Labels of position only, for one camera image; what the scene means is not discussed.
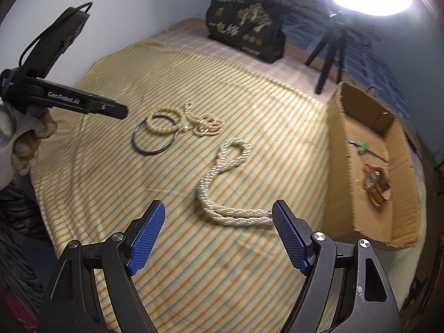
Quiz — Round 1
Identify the amber brown trinket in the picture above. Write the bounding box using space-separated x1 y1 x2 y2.
362 166 391 206

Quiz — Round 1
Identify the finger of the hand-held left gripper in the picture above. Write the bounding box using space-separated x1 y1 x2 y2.
24 75 128 120

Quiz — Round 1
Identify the blue patterned sheet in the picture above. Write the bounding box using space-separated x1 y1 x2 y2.
280 24 412 120

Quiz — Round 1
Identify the long pearl necklace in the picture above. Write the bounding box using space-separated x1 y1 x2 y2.
195 138 275 228

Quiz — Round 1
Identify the person's left hand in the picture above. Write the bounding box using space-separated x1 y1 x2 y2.
0 106 58 190

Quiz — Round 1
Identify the small pearl necklace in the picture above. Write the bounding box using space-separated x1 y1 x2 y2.
181 102 226 138

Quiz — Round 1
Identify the dark blue bangle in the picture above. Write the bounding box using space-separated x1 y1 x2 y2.
133 114 181 155

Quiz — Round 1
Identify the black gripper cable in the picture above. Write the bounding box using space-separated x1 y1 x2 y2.
18 1 94 68

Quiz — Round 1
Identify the checkered beige blanket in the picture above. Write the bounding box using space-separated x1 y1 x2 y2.
153 17 342 109

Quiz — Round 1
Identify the cream bead bracelet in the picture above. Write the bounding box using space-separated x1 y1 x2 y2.
146 112 183 134

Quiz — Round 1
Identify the cardboard box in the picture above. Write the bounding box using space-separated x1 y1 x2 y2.
325 81 419 249

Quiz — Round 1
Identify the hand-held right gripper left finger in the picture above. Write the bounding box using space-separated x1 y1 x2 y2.
40 200 165 333

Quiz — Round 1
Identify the green pendant with red cord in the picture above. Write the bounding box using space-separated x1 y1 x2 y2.
346 139 388 162

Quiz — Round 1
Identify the black printed bag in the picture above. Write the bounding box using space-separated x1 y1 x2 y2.
204 0 286 64

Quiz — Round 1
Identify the dark fuzzy cloth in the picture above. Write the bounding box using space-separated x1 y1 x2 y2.
0 176 47 245

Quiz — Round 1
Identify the black tripod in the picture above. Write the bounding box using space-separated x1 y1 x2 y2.
304 11 348 95

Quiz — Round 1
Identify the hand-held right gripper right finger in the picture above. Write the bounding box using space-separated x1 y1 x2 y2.
272 200 405 333

